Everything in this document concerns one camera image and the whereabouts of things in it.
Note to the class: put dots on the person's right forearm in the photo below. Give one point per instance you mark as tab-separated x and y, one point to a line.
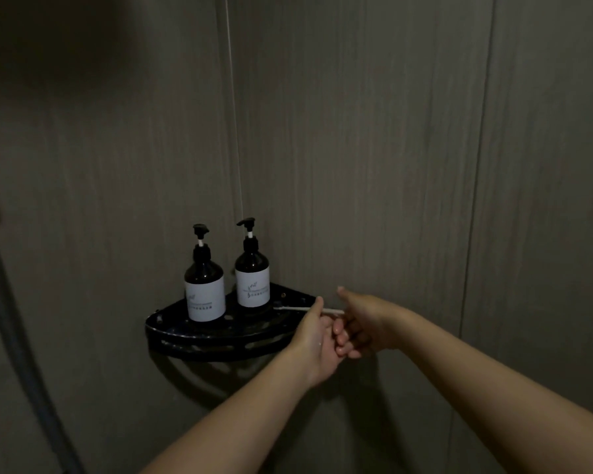
504	394

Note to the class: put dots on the dark pump bottle white label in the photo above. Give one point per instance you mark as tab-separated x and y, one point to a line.
203	286
252	278

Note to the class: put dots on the black corner shelf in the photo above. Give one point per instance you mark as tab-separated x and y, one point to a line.
227	333

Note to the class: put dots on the person's left hand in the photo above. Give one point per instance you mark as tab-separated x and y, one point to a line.
316	350

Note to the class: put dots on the person's right hand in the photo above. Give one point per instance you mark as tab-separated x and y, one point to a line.
370	323

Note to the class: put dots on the white toothbrush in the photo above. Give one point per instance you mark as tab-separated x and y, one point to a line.
296	309

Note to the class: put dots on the person's left forearm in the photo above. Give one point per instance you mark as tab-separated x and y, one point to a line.
227	424

